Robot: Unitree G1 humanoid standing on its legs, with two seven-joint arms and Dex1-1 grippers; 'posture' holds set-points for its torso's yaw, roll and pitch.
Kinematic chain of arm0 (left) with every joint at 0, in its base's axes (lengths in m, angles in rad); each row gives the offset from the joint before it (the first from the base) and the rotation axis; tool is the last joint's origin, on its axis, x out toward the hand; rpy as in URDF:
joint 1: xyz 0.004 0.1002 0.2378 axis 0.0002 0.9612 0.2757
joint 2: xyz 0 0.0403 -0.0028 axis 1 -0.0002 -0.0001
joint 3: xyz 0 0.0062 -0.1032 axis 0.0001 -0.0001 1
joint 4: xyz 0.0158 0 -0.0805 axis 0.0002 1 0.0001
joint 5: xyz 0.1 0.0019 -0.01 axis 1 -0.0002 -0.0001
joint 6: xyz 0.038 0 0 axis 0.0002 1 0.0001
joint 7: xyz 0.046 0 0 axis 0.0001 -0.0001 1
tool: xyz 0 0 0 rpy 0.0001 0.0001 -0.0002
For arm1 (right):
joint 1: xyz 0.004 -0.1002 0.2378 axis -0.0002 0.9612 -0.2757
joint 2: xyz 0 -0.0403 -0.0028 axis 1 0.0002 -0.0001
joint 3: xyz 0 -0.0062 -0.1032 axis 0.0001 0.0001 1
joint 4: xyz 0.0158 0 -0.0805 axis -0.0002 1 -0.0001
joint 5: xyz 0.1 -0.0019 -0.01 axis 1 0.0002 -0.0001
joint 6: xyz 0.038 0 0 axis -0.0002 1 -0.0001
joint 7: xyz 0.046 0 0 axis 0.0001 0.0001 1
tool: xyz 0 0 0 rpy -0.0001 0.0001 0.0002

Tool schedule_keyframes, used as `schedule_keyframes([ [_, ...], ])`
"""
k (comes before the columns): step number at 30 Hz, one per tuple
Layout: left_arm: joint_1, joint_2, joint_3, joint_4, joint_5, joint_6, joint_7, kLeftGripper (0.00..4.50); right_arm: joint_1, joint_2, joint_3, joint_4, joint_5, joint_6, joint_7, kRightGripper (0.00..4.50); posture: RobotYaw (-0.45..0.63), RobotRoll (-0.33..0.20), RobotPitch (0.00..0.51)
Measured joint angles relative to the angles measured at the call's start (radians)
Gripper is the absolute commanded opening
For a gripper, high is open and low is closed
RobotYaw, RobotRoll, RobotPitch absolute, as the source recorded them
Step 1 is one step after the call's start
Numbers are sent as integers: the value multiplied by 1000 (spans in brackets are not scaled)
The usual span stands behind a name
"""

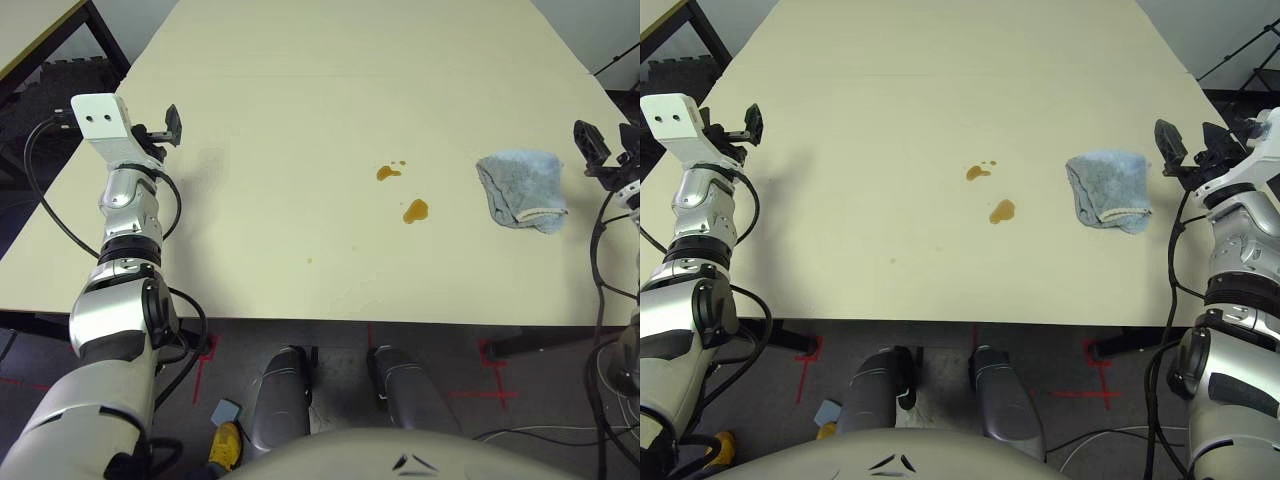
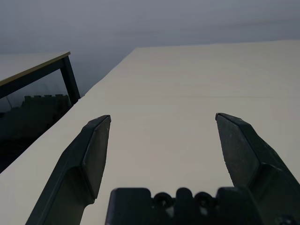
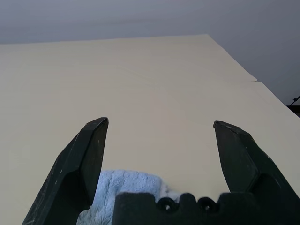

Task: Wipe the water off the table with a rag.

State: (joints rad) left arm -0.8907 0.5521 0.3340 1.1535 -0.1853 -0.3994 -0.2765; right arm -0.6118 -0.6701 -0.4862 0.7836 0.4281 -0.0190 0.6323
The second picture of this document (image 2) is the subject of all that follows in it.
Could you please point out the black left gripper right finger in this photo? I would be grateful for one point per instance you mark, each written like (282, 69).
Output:
(248, 152)

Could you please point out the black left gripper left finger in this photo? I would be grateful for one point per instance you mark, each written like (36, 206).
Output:
(77, 164)

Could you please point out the black foam puzzle floor mat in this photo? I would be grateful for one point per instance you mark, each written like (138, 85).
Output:
(28, 119)

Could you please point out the neighbour table with black frame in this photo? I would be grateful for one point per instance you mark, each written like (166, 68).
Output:
(68, 79)

